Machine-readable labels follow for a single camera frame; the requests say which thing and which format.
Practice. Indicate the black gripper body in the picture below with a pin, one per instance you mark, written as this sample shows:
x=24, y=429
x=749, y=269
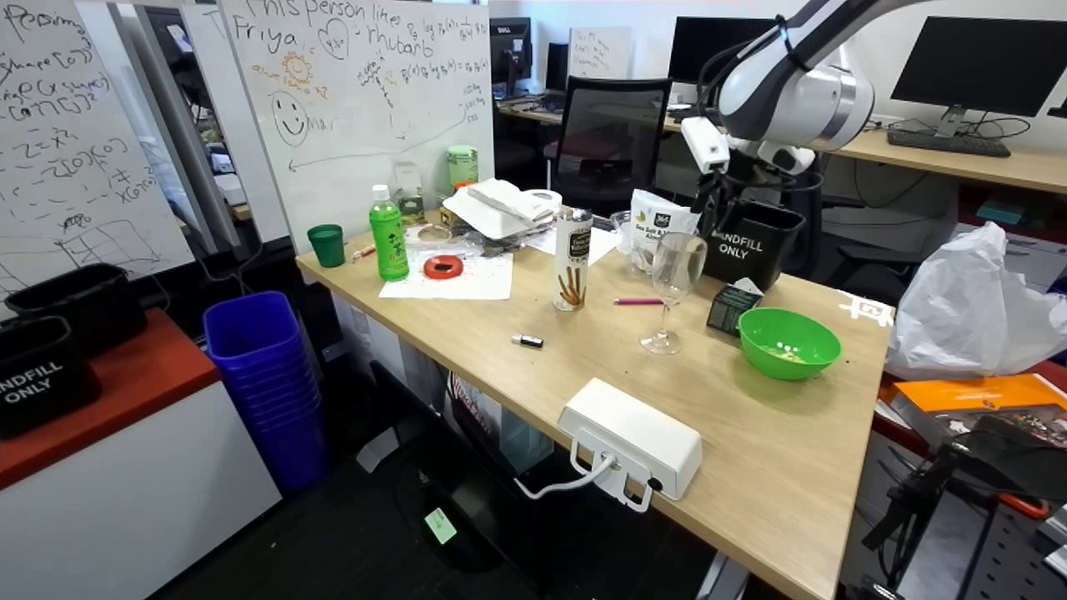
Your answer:
x=740, y=180

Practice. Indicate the purple pen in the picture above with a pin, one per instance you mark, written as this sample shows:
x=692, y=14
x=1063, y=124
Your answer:
x=636, y=301

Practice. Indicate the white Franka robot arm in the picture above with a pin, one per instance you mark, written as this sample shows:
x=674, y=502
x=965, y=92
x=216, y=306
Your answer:
x=801, y=105

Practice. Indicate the black landfill bin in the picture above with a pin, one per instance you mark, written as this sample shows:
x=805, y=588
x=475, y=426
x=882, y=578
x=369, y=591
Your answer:
x=760, y=252
x=45, y=377

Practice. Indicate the plain black bin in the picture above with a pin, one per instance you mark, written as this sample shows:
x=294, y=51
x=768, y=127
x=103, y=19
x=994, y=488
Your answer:
x=77, y=301

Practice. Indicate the white packet with black label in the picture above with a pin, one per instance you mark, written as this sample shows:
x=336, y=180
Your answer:
x=656, y=218

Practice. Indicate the clear wine glass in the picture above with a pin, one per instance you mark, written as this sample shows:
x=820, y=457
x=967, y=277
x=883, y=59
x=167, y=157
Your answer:
x=668, y=270

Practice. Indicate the small black cube box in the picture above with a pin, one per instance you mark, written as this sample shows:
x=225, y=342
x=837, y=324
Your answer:
x=726, y=311

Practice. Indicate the black mesh office chair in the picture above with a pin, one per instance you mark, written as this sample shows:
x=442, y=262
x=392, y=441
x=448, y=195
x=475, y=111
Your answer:
x=608, y=139

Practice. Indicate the green plastic bowl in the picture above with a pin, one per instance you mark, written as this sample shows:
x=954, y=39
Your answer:
x=787, y=342

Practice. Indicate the tall glass with hand print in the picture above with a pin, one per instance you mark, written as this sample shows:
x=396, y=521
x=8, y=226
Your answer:
x=570, y=262

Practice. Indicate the white paper stack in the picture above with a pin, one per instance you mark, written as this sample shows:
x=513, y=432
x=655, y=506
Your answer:
x=493, y=209

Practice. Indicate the small black marker cap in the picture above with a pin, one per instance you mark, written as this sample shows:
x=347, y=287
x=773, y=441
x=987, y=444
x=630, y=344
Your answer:
x=528, y=342

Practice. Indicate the white power box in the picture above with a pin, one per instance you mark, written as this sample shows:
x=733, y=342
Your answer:
x=634, y=436

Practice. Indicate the white paper sheet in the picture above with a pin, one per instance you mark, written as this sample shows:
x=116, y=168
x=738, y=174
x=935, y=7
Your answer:
x=479, y=284

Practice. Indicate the white plastic bag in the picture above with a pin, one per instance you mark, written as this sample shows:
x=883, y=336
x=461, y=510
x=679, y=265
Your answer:
x=967, y=311

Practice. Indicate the wooden office desk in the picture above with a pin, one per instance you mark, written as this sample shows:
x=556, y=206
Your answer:
x=1001, y=168

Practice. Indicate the small dark monitor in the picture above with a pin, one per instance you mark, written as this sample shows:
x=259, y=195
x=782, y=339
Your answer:
x=512, y=51

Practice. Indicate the large black computer monitor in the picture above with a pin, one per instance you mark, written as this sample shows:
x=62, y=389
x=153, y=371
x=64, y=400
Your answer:
x=985, y=67

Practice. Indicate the orange folder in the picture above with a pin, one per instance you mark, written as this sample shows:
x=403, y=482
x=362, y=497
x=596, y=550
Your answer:
x=978, y=392

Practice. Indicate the clear plastic bottle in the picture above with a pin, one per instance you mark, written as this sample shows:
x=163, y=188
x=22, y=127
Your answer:
x=409, y=188

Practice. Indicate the green plastic bottle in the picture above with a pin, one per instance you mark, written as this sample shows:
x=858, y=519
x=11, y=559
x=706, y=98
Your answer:
x=389, y=239

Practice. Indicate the black metal stand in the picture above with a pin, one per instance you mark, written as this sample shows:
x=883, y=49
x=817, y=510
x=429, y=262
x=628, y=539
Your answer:
x=920, y=502

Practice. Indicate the whiteboard with smiley drawing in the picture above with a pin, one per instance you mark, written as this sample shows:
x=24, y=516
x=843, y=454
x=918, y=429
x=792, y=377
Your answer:
x=369, y=122

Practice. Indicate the small green cup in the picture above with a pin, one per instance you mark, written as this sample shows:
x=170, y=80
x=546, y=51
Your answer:
x=329, y=245

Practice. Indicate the green white floor label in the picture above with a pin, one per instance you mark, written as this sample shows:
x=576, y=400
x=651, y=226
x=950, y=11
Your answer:
x=442, y=524

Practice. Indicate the stacked blue bins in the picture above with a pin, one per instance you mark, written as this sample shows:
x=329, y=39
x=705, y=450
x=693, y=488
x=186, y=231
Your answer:
x=269, y=377

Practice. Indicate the whiteboard with black writing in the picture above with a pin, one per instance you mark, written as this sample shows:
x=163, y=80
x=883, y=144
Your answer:
x=77, y=168

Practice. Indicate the white cabinet with red top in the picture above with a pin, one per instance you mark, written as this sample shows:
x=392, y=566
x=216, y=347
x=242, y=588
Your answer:
x=134, y=488

